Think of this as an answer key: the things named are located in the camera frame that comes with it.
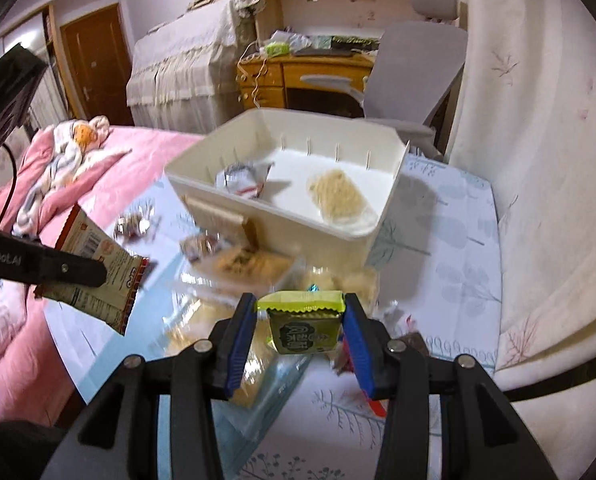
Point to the beige soda cracker packet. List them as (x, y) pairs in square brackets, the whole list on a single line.
[(234, 227)]

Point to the lace covered cabinet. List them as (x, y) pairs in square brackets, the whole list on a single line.
[(184, 72)]

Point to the grey office chair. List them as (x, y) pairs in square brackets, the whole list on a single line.
[(416, 65)]

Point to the green snack packet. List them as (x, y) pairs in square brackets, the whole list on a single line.
[(304, 322)]

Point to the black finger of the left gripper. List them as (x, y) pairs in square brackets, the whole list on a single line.
[(32, 263)]

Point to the brown wooden door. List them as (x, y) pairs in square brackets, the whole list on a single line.
[(99, 64)]

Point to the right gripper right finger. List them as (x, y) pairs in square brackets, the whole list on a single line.
[(482, 436)]

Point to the patterned blanket on bed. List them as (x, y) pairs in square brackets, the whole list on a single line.
[(77, 146)]

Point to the cream sofa cover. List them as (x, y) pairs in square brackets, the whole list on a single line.
[(526, 122)]

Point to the white plastic storage bin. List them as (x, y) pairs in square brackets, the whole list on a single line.
[(299, 148)]

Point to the wooden desk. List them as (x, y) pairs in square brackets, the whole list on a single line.
[(286, 81)]

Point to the clear pack rice cracker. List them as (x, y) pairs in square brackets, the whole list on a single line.
[(339, 200)]

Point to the pink bed quilt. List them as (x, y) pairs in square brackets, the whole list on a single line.
[(52, 353)]

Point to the foil wrapped candy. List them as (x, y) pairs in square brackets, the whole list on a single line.
[(132, 225)]

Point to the clear bag of biscuits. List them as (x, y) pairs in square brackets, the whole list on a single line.
[(214, 263)]

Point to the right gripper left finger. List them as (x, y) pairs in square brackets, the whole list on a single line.
[(116, 436)]

